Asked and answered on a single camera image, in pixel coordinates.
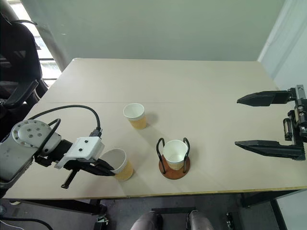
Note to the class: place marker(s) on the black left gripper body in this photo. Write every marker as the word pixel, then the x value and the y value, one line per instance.
pixel 72 165

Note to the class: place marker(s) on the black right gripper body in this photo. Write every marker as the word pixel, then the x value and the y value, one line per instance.
pixel 298 119

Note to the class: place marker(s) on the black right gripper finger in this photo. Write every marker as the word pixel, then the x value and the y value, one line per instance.
pixel 271 148
pixel 261 98

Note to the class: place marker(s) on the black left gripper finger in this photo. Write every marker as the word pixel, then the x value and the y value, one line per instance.
pixel 98 172
pixel 104 164

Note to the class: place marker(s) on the white and brown paper cup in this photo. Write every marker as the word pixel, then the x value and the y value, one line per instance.
pixel 135 116
pixel 173 153
pixel 122 167

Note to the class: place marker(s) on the dark rounded shape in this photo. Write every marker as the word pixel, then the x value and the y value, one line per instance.
pixel 200 220
pixel 146 221

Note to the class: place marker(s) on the black window railing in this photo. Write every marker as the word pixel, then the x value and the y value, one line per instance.
pixel 46 64

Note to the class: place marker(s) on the black office chair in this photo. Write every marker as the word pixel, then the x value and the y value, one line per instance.
pixel 16 72

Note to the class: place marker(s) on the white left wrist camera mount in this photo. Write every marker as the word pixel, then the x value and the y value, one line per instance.
pixel 86 147

